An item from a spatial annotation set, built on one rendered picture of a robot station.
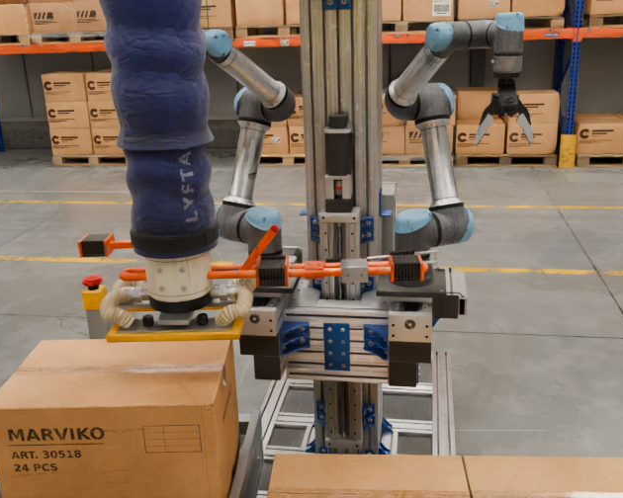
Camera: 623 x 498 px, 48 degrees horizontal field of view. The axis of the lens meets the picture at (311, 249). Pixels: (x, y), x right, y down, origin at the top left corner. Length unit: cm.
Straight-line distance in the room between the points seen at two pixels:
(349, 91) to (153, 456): 127
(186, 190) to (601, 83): 899
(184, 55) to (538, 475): 158
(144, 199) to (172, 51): 36
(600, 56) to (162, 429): 908
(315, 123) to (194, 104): 76
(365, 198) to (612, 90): 821
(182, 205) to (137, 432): 61
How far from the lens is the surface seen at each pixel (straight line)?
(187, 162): 173
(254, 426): 238
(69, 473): 207
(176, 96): 168
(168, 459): 197
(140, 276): 189
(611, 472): 240
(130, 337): 184
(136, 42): 167
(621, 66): 1042
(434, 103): 235
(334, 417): 269
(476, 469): 231
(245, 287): 186
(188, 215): 174
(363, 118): 236
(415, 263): 182
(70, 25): 982
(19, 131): 1184
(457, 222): 232
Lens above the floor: 190
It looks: 19 degrees down
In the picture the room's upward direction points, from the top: 2 degrees counter-clockwise
